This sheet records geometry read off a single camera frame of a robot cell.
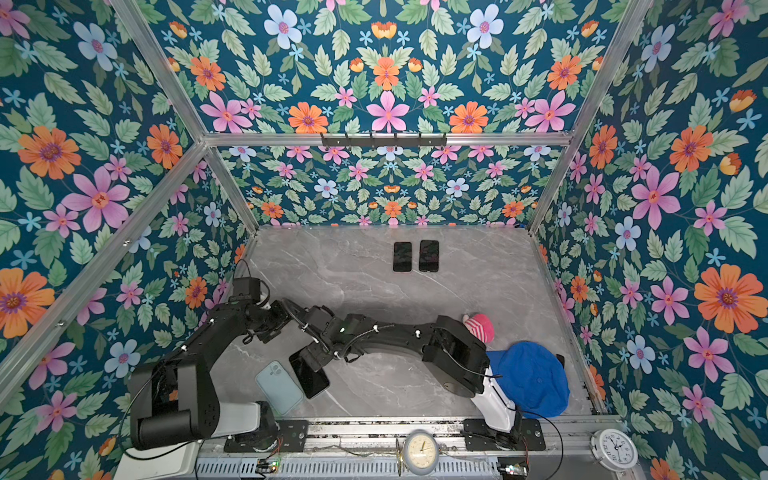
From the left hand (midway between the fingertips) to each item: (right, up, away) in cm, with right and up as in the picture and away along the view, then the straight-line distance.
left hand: (294, 311), depth 88 cm
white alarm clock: (+82, -29, -19) cm, 89 cm away
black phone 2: (+7, -18, -7) cm, 21 cm away
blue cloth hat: (+69, -18, -6) cm, 72 cm away
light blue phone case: (-1, -20, -7) cm, 21 cm away
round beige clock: (+37, -29, -20) cm, 51 cm away
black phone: (+42, +17, +23) cm, 51 cm away
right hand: (+9, -9, -5) cm, 13 cm away
